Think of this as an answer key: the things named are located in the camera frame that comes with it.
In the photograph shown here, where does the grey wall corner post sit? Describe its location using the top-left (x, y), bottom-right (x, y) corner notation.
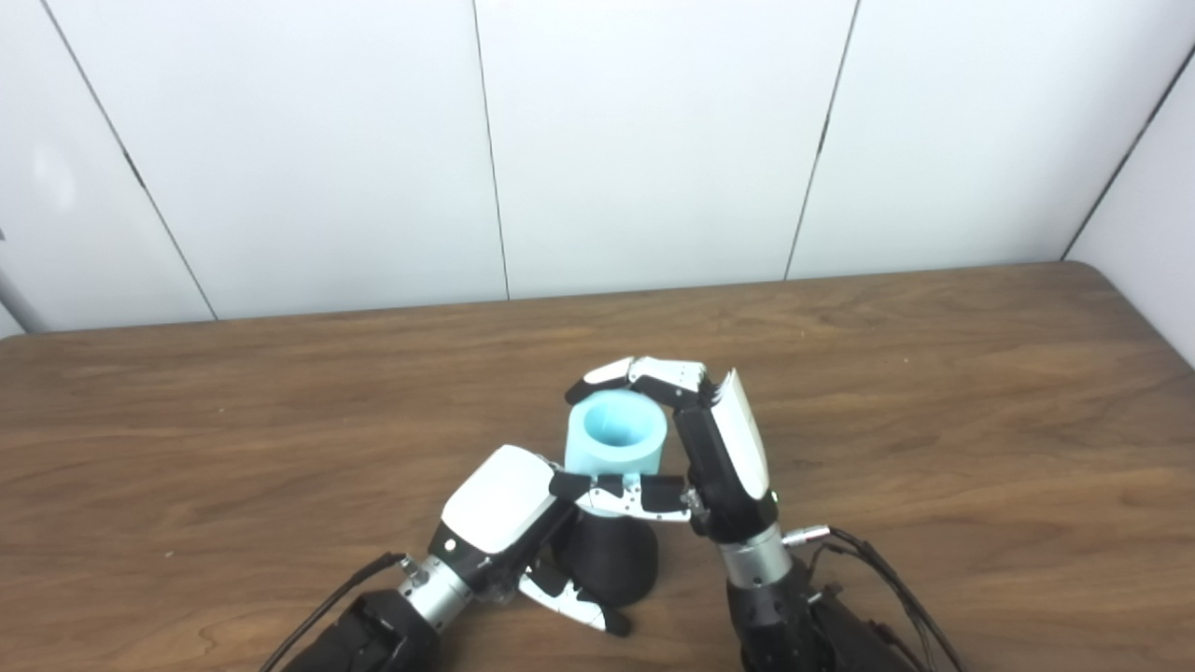
top-left (0, 229), bottom-right (49, 335)

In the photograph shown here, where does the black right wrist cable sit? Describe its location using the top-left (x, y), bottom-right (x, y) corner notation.
top-left (782, 525), bottom-right (964, 672)

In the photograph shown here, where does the light-blue hose piece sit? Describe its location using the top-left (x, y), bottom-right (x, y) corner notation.
top-left (565, 391), bottom-right (669, 520)

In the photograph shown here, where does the white and black right hand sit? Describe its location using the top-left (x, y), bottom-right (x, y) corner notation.
top-left (549, 356), bottom-right (781, 547)

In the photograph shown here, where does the white and black left hand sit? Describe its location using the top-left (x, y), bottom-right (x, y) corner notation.
top-left (428, 445), bottom-right (632, 637)

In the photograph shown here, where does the black flared nozzle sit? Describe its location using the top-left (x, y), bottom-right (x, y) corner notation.
top-left (553, 513), bottom-right (660, 608)

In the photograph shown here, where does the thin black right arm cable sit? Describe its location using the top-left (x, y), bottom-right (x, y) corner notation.
top-left (805, 543), bottom-right (935, 672)

